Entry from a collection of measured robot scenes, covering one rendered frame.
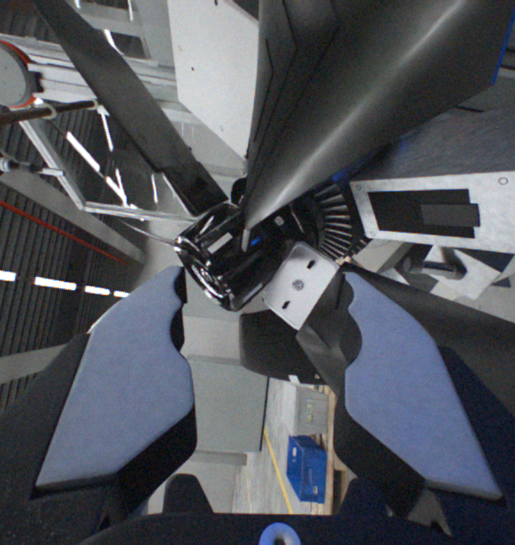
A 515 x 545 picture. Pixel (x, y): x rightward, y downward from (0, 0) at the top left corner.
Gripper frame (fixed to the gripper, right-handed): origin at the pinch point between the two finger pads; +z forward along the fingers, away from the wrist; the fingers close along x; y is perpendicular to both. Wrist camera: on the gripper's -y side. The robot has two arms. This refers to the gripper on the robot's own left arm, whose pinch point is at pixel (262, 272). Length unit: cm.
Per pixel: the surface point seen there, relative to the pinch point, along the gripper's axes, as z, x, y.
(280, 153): 6.8, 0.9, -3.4
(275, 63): 7.8, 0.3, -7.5
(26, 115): 43, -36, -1
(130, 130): 26.4, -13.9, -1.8
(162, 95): 90, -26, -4
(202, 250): 19.4, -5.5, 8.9
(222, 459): 501, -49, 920
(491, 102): 96, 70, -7
